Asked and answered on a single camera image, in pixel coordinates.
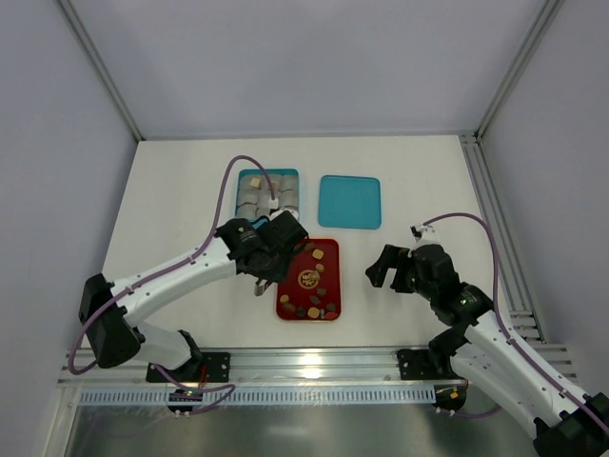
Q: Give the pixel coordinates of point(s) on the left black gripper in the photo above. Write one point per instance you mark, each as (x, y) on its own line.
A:
(265, 274)

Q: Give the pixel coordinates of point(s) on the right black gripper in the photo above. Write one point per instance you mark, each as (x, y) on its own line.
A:
(397, 270)

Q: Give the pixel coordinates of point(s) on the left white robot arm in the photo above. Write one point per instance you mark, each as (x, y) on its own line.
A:
(114, 314)

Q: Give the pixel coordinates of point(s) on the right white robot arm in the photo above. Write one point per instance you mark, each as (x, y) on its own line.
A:
(560, 417)

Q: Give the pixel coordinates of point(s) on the brown bar chocolate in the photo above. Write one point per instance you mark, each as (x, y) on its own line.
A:
(288, 308)

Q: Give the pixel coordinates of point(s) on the caramel square chocolate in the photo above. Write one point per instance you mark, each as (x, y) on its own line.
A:
(313, 313)

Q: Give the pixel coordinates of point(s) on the light square chocolate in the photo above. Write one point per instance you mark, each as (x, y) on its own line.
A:
(318, 254)

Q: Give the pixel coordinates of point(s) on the red rectangular tray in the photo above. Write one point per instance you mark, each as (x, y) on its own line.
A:
(303, 280)

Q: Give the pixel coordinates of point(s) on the teal tin lid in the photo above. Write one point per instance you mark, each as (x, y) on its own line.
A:
(350, 202)

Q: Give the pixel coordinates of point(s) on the teal tin box with cups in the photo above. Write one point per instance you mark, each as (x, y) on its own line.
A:
(280, 193)

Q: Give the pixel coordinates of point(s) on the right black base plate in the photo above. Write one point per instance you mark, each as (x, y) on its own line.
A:
(415, 364)

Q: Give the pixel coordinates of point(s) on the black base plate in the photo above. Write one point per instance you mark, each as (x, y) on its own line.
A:
(415, 364)
(213, 368)

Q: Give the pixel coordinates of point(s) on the aluminium rail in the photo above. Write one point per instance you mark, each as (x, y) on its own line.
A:
(295, 365)

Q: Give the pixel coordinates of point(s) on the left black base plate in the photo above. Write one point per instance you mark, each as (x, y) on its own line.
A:
(213, 368)

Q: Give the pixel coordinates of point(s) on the right frame rail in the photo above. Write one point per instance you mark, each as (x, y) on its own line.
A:
(517, 293)

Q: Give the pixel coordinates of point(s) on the slotted cable duct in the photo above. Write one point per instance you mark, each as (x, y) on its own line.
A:
(261, 396)

